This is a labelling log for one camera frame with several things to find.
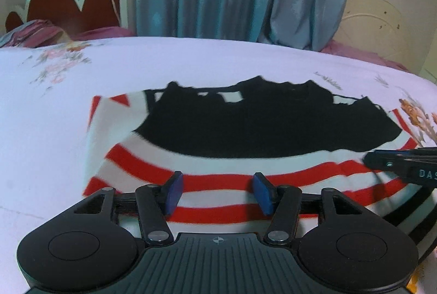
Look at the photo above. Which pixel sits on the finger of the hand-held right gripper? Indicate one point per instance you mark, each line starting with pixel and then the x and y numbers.
pixel 370 160

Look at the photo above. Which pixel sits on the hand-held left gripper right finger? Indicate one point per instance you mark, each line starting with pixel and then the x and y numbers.
pixel 263 193

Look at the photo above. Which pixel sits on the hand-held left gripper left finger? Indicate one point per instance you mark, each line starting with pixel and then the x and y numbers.
pixel 174 193

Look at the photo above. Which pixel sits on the striped knitted sweater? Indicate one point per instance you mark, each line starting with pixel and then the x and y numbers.
pixel 218 130

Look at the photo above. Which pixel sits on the pink bed sheet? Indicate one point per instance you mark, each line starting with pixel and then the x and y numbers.
pixel 105 33
pixel 358 55

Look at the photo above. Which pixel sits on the bed with floral sheet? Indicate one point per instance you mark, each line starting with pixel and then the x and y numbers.
pixel 47 144

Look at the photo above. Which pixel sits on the red heart-shaped headboard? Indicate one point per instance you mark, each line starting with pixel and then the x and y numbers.
pixel 95 7

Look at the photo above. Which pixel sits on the folded patterned blanket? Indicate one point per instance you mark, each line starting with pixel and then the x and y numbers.
pixel 30 33

